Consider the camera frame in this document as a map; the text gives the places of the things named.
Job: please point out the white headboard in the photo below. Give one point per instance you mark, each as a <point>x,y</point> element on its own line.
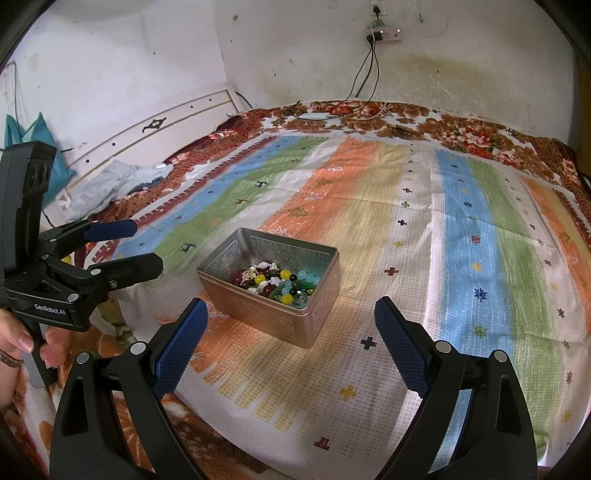
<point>138,124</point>

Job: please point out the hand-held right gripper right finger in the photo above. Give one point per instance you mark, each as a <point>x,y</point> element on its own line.
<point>401,346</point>

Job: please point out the grey crumpled clothing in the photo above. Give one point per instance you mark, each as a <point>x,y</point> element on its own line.
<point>115,182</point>

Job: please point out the white wall socket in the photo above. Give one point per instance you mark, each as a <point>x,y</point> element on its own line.
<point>376,8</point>

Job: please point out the white power strip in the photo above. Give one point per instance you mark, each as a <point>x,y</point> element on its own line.
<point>388,33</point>

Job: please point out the silver embossed tin box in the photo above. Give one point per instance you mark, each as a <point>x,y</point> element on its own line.
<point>277,323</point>

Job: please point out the striped patterned blanket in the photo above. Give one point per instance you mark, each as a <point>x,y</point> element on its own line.
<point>369,207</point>

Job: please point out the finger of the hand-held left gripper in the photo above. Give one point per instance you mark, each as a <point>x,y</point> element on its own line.
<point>113,229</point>
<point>134,270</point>

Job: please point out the teal bag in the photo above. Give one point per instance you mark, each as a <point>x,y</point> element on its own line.
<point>41,134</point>

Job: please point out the floral bedsheet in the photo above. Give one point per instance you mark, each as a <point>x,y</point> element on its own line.
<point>461,129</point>

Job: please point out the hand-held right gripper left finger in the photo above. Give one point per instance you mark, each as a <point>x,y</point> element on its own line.
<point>182,346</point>

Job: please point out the person's left hand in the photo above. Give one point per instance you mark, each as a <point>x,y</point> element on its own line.
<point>16,339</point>

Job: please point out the round silver metal charm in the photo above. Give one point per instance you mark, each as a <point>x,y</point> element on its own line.
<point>298,293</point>

